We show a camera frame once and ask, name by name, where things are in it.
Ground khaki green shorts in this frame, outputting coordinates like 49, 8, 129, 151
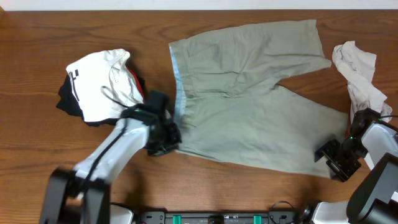
169, 20, 348, 178

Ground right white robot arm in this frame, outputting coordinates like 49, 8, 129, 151
302, 108, 397, 224

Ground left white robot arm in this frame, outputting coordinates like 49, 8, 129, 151
39, 90, 181, 224

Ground red folded garment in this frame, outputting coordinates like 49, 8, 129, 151
128, 68, 145, 99

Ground white folded garment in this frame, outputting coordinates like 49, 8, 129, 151
66, 49, 144, 122

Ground light grey crumpled garment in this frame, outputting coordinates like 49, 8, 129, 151
332, 41, 392, 125

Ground black folded garment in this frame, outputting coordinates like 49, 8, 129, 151
56, 75, 118, 127

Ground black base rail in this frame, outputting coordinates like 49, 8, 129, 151
108, 202, 315, 224

